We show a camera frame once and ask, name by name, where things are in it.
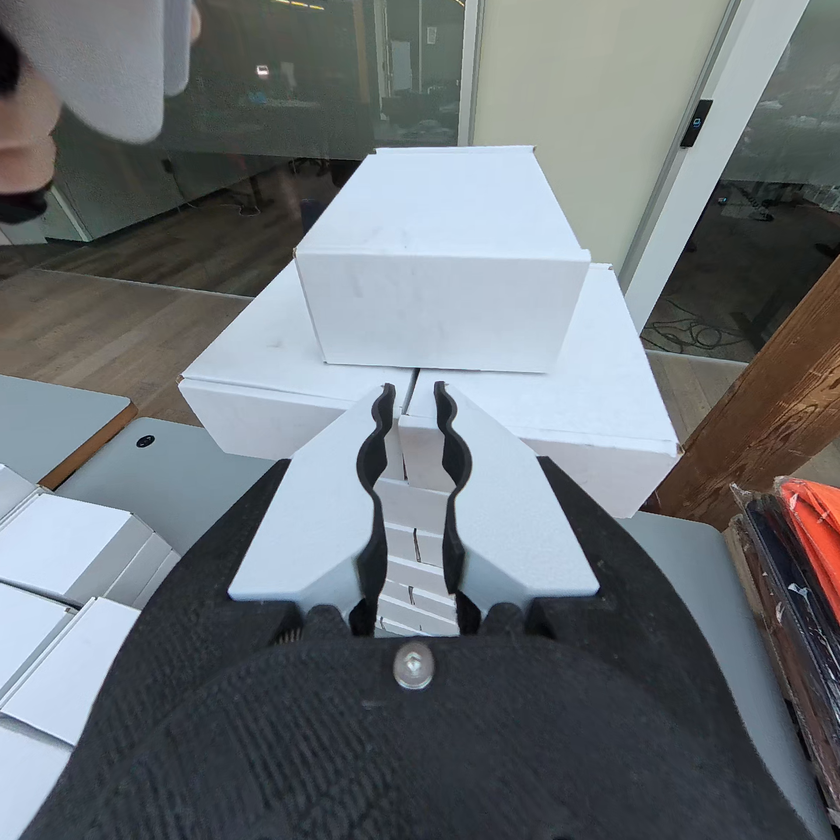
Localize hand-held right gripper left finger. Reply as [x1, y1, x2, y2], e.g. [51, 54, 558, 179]
[228, 382, 398, 636]

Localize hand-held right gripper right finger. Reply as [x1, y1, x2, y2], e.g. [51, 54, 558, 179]
[433, 381, 601, 636]

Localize white cardboard box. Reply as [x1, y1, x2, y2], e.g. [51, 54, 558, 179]
[397, 262, 683, 521]
[177, 262, 421, 483]
[294, 146, 593, 375]

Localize grey desk with wooden edge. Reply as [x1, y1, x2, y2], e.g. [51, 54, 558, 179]
[0, 374, 139, 490]

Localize person's left hand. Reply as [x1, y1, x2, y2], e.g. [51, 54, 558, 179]
[0, 66, 63, 198]

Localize black wristband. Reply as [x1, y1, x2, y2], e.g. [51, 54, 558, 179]
[0, 180, 55, 225]

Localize stack of white boxes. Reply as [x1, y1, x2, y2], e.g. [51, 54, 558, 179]
[0, 462, 181, 840]

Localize dark plastic-wrapped package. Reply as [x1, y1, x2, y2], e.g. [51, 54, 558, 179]
[727, 482, 840, 824]

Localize wooden post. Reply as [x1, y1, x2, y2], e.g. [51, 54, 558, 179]
[656, 256, 840, 532]

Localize black camera bar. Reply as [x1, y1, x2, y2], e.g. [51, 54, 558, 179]
[681, 98, 714, 149]

